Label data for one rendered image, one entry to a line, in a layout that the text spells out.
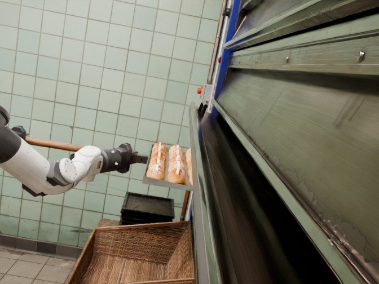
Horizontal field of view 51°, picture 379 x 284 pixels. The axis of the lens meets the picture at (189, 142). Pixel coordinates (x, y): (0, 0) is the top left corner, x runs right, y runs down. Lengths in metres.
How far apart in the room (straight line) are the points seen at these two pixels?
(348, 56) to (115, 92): 2.42
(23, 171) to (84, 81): 1.85
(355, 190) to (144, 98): 2.49
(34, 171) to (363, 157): 0.88
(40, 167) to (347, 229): 0.89
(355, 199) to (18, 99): 2.80
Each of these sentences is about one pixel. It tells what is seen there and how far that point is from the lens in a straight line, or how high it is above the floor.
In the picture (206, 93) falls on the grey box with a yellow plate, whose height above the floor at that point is 1.46.
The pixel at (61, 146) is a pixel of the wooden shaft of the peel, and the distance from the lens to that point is 1.68.
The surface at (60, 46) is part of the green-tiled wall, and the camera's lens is 2.96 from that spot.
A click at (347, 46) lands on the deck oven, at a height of 1.67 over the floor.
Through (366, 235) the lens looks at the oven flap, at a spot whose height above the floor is 1.49.
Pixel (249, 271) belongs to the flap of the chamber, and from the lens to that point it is 0.43.
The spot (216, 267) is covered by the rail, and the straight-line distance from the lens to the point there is 0.37.
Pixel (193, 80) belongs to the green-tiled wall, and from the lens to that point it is 2.83.
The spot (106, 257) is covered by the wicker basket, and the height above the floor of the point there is 0.59.
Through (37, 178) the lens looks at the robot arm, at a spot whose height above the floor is 1.23.
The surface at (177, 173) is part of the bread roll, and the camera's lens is 1.41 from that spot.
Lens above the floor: 1.60
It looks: 11 degrees down
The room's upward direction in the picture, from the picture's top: 11 degrees clockwise
